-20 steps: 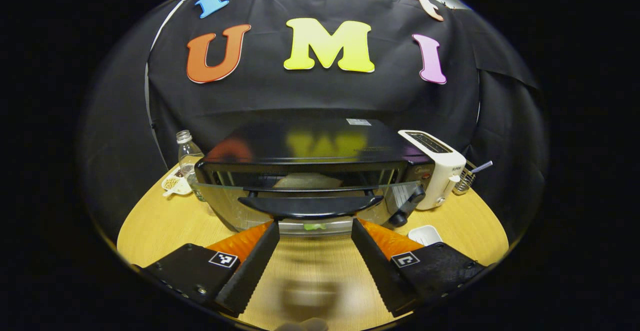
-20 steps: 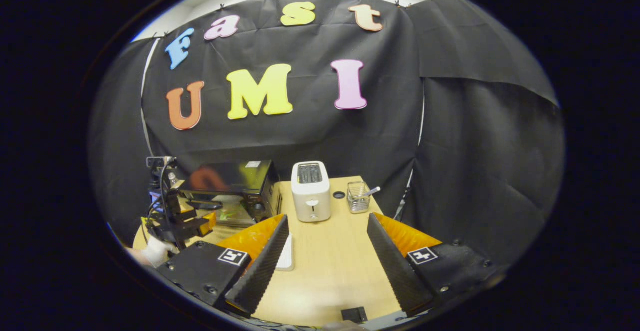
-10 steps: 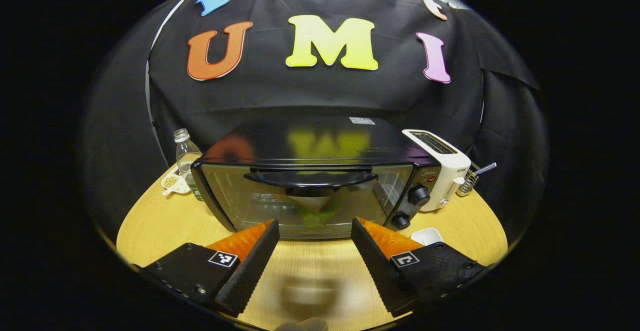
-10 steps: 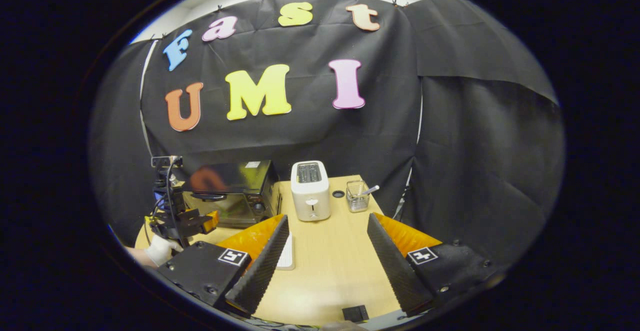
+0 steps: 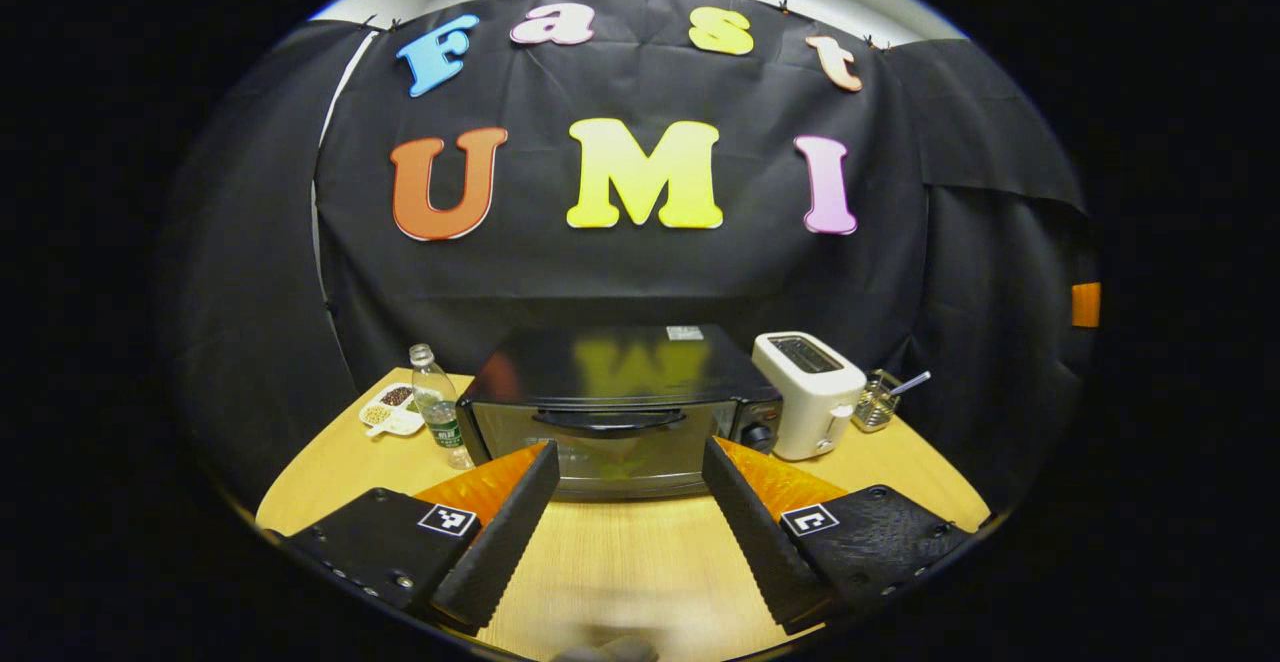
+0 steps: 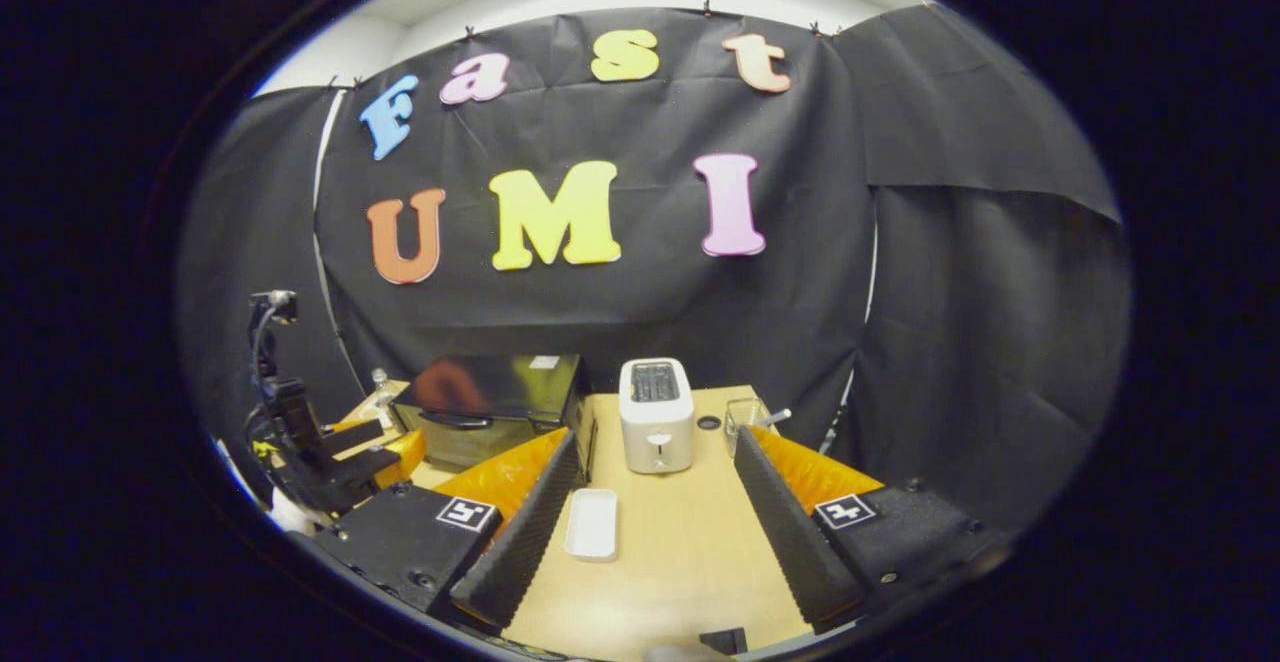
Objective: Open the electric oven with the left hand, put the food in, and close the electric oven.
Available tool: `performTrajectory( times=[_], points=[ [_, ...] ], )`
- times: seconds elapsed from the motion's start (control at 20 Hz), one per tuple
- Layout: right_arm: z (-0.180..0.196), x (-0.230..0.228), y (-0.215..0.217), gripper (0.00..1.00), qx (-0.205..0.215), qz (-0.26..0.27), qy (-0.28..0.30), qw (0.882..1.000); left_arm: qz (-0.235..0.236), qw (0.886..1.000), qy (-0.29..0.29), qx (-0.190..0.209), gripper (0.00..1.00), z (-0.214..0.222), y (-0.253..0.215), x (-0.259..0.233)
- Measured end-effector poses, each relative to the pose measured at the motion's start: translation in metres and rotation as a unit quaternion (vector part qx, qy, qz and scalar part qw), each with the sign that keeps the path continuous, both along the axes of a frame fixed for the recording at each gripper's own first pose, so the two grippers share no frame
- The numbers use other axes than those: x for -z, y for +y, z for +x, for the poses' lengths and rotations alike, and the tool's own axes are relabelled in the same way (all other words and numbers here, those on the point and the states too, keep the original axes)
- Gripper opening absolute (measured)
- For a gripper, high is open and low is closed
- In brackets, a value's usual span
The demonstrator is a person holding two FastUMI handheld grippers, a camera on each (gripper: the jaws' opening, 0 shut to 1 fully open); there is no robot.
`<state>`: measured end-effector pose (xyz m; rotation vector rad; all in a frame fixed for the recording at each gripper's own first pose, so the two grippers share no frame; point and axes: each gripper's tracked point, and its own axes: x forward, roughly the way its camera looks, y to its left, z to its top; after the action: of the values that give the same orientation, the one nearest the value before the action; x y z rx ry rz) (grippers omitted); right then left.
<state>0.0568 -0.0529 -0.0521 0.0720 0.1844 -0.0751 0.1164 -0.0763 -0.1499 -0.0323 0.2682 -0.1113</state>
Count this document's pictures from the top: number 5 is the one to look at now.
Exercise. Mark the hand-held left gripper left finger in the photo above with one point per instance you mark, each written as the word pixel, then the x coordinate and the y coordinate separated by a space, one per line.
pixel 505 547

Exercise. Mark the clear plastic water bottle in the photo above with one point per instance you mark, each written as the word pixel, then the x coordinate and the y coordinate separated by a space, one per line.
pixel 440 412

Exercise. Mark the white toaster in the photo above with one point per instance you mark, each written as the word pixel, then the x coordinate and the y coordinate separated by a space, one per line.
pixel 812 397

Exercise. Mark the white divided plate with beans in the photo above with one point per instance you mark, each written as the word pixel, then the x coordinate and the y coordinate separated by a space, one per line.
pixel 390 410

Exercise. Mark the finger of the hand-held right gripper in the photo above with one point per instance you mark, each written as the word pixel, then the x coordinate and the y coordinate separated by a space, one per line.
pixel 1086 304

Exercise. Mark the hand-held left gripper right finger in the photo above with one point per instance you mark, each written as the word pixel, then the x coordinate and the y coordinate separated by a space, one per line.
pixel 762 542

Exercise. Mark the black backdrop cloth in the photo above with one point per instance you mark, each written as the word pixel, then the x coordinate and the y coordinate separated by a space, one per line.
pixel 640 272

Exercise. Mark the metal spoon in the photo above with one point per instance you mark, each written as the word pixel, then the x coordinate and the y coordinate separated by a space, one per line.
pixel 910 383

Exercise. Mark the black electric oven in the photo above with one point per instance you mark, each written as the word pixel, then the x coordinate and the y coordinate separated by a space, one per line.
pixel 620 392

